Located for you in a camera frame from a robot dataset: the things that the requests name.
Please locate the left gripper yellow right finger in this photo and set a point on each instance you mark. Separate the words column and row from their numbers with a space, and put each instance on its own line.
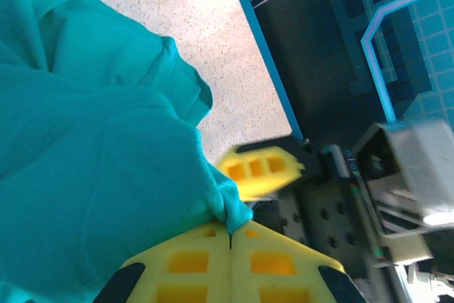
column 244, row 274

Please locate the aluminium mounting rail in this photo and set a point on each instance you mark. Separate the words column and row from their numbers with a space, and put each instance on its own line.
column 425, row 281

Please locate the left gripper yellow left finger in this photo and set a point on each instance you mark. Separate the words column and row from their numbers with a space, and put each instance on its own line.
column 213, row 274

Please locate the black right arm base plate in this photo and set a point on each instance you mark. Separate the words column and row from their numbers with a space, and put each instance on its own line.
column 319, row 218

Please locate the teal t-shirt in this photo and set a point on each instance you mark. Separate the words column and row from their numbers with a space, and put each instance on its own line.
column 88, row 140

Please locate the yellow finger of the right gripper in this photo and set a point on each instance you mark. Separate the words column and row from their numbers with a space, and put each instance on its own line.
column 230, row 161
column 259, row 192

